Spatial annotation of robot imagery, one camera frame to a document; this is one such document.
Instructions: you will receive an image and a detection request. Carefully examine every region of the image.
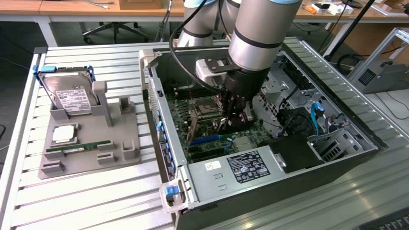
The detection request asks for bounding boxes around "silver drive cage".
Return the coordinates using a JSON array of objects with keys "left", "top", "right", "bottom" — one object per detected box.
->
[{"left": 253, "top": 69, "right": 319, "bottom": 125}]

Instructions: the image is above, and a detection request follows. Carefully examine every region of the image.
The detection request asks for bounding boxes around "black office chair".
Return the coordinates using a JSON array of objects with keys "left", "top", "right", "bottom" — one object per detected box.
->
[{"left": 81, "top": 21, "right": 150, "bottom": 44}]

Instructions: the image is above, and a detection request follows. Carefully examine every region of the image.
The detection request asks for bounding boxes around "aluminium profile frame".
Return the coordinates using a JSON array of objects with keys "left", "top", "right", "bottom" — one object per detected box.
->
[{"left": 346, "top": 27, "right": 409, "bottom": 80}]

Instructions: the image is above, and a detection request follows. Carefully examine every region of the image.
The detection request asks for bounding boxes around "silver CPU chip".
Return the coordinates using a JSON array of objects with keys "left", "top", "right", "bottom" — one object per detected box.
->
[{"left": 52, "top": 126, "right": 77, "bottom": 142}]

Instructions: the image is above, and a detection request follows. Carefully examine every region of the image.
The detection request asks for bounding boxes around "green motherboard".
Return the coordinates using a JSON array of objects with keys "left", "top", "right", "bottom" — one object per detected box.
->
[{"left": 165, "top": 83, "right": 275, "bottom": 164}]

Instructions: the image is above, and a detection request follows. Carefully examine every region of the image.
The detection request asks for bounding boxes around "black keyboard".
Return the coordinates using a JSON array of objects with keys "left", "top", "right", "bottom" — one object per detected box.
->
[{"left": 355, "top": 212, "right": 409, "bottom": 230}]

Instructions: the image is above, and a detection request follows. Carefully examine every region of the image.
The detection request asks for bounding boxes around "black tripod pole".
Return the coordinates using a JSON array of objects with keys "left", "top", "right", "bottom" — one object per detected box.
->
[{"left": 322, "top": 0, "right": 377, "bottom": 61}]

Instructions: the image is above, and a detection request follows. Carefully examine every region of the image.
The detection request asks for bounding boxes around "green RAM stick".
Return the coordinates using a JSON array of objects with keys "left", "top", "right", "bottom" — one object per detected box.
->
[{"left": 46, "top": 141, "right": 112, "bottom": 153}]

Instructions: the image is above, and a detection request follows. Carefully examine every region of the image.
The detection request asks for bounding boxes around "silver hard disk drive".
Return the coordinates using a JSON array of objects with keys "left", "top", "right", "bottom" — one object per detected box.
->
[{"left": 41, "top": 71, "right": 98, "bottom": 115}]

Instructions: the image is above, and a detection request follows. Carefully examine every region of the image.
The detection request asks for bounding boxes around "blue case latch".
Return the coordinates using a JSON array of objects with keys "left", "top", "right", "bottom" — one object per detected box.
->
[{"left": 162, "top": 185, "right": 178, "bottom": 199}]

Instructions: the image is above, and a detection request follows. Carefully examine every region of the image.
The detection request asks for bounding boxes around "black RAM slot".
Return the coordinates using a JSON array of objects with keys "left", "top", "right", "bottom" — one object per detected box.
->
[
  {"left": 173, "top": 82, "right": 213, "bottom": 91},
  {"left": 174, "top": 85, "right": 213, "bottom": 94},
  {"left": 174, "top": 88, "right": 213, "bottom": 97},
  {"left": 175, "top": 91, "right": 213, "bottom": 100}
]

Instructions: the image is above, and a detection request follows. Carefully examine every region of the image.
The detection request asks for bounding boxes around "grey parts rack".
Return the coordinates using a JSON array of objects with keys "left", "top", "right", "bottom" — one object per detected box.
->
[{"left": 37, "top": 80, "right": 142, "bottom": 180}]

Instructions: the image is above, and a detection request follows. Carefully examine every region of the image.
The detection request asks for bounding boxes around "orange white box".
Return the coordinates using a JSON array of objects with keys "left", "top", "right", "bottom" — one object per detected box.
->
[{"left": 305, "top": 2, "right": 330, "bottom": 15}]

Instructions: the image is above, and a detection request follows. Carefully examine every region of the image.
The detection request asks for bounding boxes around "grey wrist camera housing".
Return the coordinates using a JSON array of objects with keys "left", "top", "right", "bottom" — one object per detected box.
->
[{"left": 194, "top": 57, "right": 242, "bottom": 84}]

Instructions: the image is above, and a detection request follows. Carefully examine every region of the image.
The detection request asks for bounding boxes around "blue expansion slot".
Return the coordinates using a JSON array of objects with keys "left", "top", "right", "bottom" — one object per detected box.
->
[{"left": 190, "top": 134, "right": 221, "bottom": 146}]

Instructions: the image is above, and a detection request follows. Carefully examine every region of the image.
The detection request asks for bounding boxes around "silver power supply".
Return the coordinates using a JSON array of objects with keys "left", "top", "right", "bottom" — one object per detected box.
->
[{"left": 186, "top": 145, "right": 285, "bottom": 204}]

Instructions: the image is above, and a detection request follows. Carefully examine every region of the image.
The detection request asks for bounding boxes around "blue data wire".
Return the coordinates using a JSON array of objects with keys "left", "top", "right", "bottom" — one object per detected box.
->
[{"left": 309, "top": 102, "right": 325, "bottom": 137}]

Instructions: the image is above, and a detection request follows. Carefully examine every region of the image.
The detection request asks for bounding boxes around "grey box with handle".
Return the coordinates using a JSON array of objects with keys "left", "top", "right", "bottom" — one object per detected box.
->
[{"left": 347, "top": 57, "right": 409, "bottom": 94}]

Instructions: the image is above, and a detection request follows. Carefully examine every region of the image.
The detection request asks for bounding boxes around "CPU socket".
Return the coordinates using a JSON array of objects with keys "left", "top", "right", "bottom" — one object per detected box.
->
[{"left": 190, "top": 97, "right": 223, "bottom": 118}]

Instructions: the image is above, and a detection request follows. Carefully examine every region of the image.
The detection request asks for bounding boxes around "graphics card with metal bracket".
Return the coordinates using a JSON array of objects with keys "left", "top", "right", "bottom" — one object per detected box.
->
[{"left": 186, "top": 103, "right": 258, "bottom": 147}]

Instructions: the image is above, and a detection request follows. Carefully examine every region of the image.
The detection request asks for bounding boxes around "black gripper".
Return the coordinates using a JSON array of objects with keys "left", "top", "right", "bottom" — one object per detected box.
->
[{"left": 219, "top": 66, "right": 273, "bottom": 113}]

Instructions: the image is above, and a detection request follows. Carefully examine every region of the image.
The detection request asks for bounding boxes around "blue disk caddy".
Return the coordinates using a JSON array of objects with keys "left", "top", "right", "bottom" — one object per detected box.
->
[{"left": 32, "top": 64, "right": 94, "bottom": 106}]

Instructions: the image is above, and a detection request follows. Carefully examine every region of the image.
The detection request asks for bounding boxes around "black plastic shroud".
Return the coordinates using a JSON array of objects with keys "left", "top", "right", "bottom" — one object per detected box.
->
[{"left": 257, "top": 135, "right": 325, "bottom": 174}]

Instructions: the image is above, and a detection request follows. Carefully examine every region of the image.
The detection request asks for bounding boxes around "perforated silver disk bay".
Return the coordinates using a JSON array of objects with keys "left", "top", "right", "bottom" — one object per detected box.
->
[{"left": 306, "top": 128, "right": 374, "bottom": 164}]

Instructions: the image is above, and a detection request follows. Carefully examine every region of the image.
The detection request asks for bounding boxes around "black open PC case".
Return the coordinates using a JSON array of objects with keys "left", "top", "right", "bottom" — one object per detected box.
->
[{"left": 137, "top": 42, "right": 389, "bottom": 230}]

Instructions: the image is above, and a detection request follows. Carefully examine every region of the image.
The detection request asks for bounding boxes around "wooden block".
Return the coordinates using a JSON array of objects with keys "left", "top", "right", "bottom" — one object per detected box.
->
[{"left": 381, "top": 0, "right": 409, "bottom": 12}]

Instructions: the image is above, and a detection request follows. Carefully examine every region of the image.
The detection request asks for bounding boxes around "silver chipset heatsink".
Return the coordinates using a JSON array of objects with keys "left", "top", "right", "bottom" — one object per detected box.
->
[{"left": 233, "top": 138, "right": 254, "bottom": 150}]

